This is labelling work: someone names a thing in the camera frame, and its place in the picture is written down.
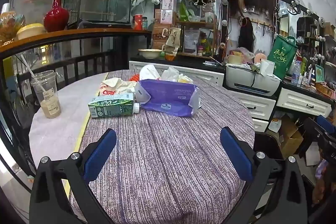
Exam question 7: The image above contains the white toilet paper roll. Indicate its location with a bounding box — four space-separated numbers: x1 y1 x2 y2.
260 59 275 77

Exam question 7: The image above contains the kraft paper pouch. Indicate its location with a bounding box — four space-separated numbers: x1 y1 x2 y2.
165 27 181 47

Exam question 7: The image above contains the wooden shelf rack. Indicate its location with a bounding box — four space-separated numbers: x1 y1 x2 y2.
175 13 218 58

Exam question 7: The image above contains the cardboard box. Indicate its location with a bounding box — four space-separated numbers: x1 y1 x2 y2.
278 115 303 159

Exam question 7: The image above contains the white paper bag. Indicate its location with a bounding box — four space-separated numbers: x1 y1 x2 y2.
139 64 161 81

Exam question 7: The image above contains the clear water bottle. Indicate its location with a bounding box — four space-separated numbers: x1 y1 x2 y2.
291 61 302 85

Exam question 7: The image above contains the purple tissue pack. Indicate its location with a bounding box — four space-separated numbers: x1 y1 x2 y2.
134 79 200 117

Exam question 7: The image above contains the pink plastic bag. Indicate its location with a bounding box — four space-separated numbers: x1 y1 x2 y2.
230 48 255 62

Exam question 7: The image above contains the green tote bag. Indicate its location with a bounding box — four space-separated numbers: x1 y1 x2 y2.
267 34 298 80

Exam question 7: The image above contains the plastic iced coffee cup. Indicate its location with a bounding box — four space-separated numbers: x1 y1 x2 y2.
20 54 62 119

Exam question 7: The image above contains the black hanging wig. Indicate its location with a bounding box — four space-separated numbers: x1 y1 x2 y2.
238 17 255 52

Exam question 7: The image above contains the white desk drawer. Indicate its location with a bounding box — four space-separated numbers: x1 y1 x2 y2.
277 88 332 118
129 61 226 86

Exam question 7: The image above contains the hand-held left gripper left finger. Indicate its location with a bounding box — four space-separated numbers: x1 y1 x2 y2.
29 129 117 224

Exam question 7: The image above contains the cream bowl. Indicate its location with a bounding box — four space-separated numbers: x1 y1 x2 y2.
138 49 163 59

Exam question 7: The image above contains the purple striped tablecloth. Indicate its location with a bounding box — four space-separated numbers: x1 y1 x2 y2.
69 70 256 224

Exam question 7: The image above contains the white printer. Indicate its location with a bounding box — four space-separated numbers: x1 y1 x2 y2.
225 63 281 97

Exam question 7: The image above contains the red tin can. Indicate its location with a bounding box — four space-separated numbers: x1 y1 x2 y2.
133 14 143 30

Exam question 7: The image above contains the curved wooden counter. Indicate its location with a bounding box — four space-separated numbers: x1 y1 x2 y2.
0 27 153 56

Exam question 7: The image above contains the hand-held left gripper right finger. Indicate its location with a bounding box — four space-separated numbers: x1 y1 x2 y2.
220 127 307 224

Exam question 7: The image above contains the yellow lidded bowl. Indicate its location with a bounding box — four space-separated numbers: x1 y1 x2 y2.
16 23 46 40

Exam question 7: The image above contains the green drink carton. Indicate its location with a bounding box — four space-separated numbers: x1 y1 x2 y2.
88 93 140 119

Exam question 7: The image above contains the teal picture frame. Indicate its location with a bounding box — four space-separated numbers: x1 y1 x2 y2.
314 64 325 83

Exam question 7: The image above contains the red ceramic vase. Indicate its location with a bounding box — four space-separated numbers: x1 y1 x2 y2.
43 0 70 32

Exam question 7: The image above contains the white tissue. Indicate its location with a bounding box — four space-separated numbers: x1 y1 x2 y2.
161 67 181 81

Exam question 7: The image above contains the white three-drawer cabinet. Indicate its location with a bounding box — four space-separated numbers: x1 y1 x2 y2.
231 93 277 132

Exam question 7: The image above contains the white red-print plastic bag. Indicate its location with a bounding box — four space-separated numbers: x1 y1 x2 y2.
99 77 137 96

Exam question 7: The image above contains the black railing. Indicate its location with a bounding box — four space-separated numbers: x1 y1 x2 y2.
0 51 116 98

